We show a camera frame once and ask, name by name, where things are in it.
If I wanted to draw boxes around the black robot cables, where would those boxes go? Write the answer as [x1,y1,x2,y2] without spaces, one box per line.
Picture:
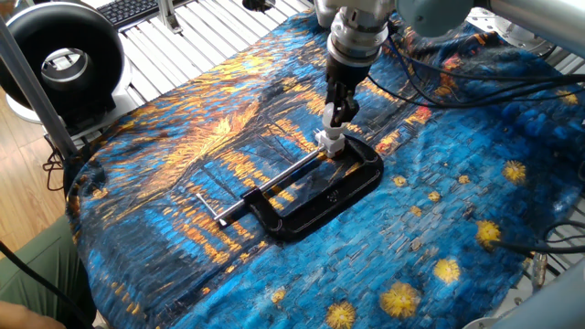
[382,16,585,122]

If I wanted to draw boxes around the white light bulb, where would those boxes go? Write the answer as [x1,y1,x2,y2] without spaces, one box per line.
[322,104,345,140]

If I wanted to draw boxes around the starry night print tablecloth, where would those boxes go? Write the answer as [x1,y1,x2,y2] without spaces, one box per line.
[66,0,585,329]

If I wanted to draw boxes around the green trousers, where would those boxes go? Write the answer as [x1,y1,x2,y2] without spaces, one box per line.
[0,213,99,329]

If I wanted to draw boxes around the black keyboard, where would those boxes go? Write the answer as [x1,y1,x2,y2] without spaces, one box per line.
[94,0,199,27]

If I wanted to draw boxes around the aluminium upright post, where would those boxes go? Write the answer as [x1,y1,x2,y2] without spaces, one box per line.
[0,16,80,158]

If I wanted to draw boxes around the black round fan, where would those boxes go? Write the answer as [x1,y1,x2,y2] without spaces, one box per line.
[0,0,126,126]

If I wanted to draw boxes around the white bulb socket block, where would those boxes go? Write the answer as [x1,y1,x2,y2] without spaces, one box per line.
[314,131,349,156]

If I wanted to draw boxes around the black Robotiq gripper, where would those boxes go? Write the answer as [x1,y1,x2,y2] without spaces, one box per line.
[322,53,368,131]

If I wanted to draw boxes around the black C-clamp with metal screw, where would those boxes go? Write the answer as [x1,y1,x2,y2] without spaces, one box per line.
[197,135,386,244]

